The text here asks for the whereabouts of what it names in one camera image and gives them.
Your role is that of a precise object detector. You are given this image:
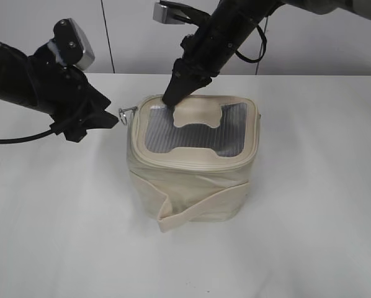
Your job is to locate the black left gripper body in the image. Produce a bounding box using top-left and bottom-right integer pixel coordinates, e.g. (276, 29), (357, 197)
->
(24, 45), (92, 142)

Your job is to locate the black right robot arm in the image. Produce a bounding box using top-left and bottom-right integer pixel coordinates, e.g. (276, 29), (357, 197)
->
(153, 0), (371, 108)

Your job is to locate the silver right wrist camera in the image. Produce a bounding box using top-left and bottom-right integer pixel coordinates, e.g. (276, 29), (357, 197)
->
(152, 1), (205, 24)

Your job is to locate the cream fabric zipper bag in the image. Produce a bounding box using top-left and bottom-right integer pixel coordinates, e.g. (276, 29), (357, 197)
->
(127, 95), (260, 232)

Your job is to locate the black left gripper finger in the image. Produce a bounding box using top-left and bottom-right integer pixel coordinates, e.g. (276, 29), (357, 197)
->
(86, 83), (111, 109)
(79, 111), (118, 130)

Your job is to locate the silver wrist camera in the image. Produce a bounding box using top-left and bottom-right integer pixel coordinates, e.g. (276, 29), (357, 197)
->
(53, 18), (95, 71)
(152, 1), (205, 24)

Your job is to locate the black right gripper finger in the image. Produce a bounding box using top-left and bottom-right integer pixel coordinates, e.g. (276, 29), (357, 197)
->
(162, 71), (212, 105)

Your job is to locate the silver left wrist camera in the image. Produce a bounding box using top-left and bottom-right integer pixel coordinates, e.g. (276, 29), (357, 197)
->
(53, 18), (95, 71)

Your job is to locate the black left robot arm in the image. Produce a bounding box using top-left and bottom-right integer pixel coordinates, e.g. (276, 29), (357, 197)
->
(0, 42), (118, 145)

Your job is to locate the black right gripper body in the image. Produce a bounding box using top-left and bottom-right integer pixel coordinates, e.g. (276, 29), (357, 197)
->
(171, 18), (251, 81)

